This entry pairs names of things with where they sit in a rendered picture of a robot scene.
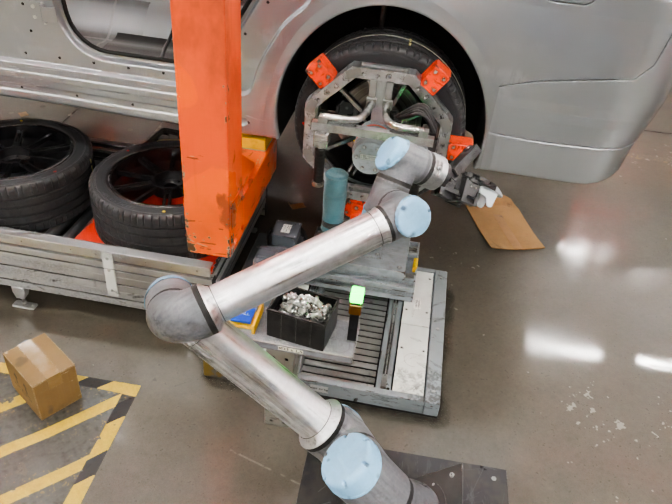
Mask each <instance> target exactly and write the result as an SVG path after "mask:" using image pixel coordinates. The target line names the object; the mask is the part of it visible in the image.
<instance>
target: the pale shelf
mask: <svg viewBox="0 0 672 504"><path fill-rule="evenodd" d="M266 309H267V307H265V306H264V311H263V314H262V316H261V319H260V321H259V324H258V326H257V329H256V331H255V334H252V329H245V328H240V327H237V328H238V329H240V330H241V331H242V332H243V333H244V334H246V335H247V336H248V337H249V338H251V339H252V340H253V341H254V342H255V343H257V344H258V345H259V346H260V347H261V348H265V349H271V350H276V351H282V352H287V353H293V354H298V355H304V356H309V357H315V358H321V359H326V360H332V361H337V362H343V363H348V364H352V362H353V358H354V353H355V348H356V343H357V340H356V343H353V342H347V341H346V339H347V334H348V325H349V321H345V320H339V319H337V324H336V327H335V329H334V331H333V333H332V335H331V337H330V339H329V341H328V343H327V345H326V347H325V349H324V351H319V350H316V349H312V348H309V347H306V346H302V345H299V344H295V343H292V342H289V341H285V340H282V339H278V338H275V337H272V336H268V335H267V311H266Z"/></svg>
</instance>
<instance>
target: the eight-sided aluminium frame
mask: <svg viewBox="0 0 672 504"><path fill-rule="evenodd" d="M377 74H378V75H377ZM388 75H390V76H391V77H388ZM421 77H422V74H420V73H419V72H418V70H417V69H412V68H409V67H408V68H405V67H397V66H390V65H383V64H376V63H368V62H363V61H353V62H352V63H350V64H348V66H347V67H345V68H344V69H343V70H341V71H340V72H339V73H338V74H337V75H336V78H335V79H334V80H333V81H332V82H331V83H329V84H328V85H327V86H325V87H324V88H323V89H320V88H318V89H317V90H316V91H314V92H313V93H312V94H311V95H309V97H308V98H307V100H306V102H305V109H304V110H305V118H304V137H303V149H302V151H303V158H304V159H305V160H306V162H307V163H309V164H310V165H311V167H312V168H313V169H314V159H315V147H313V135H314V133H315V130H311V129H310V126H311V120H312V119H313V118H314V119H318V106H319V105H320V104H322V103H323V102H324V101H326V100H327V99H328V98H330V97H331V96H332V95H333V94H335V93H336V92H337V91H339V90H340V89H341V88H343V87H344V86H345V85H347V84H348V83H349V82H351V81H352V80H353V79H355V78H360V79H368V80H371V79H374V80H377V81H382V82H387V81H389V82H394V83H396V84H404V85H409V86H410V87H411V88H412V90H413V91H414V92H415V94H416V95H417V96H418V97H419V99H420V100H421V101H422V103H424V104H426V105H428V106H429V107H430V109H431V111H432V113H433V115H434V118H435V119H436V121H437V122H438V123H439V124H440V130H439V135H438V141H437V146H436V151H435V153H436V154H438V155H441V156H443V157H445V158H446V155H447V150H448V145H449V140H450V135H451V131H452V125H453V116H452V115H451V113H450V112H449V110H447V108H446V107H445V106H444V104H443V103H442V102H441V100H440V99H439V98H438V96H437V95H436V94H435V95H434V96H432V95H431V94H430V93H429V92H428V91H427V90H426V89H425V88H424V87H423V86H422V85H421V84H420V83H421ZM331 168H333V166H332V165H331V164H330V163H329V162H328V161H327V160H326V159H325V162H324V176H323V180H324V181H325V172H326V171H327V170H329V169H331ZM352 188H353V189H352ZM371 188H372V186H366V185H359V184H353V183H348V184H347V197H346V199H347V198H350V199H353V200H357V201H364V202H366V200H367V198H368V195H369V193H370V191H371Z"/></svg>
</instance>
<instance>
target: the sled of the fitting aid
mask: <svg viewBox="0 0 672 504"><path fill-rule="evenodd" d="M321 233H323V231H322V230H321V226H317V229H316V232H315V234H314V236H317V235H319V234H321ZM419 248H420V242H414V241H410V245H409V252H408V260H407V267H406V274H405V279H404V280H398V279H392V278H386V277H380V276H374V275H368V274H362V273H356V272H350V271H344V270H338V269H333V270H331V271H329V272H327V273H325V274H323V275H321V276H319V277H317V278H315V279H313V280H311V281H308V282H306V283H304V284H307V285H313V286H319V287H325V288H331V289H336V290H342V291H348V292H351V290H352V286H358V287H364V288H365V291H364V294H366V295H372V296H378V297H384V298H389V299H395V300H401V301H407V302H412V301H413V295H414V290H415V282H416V274H417V265H418V256H419Z"/></svg>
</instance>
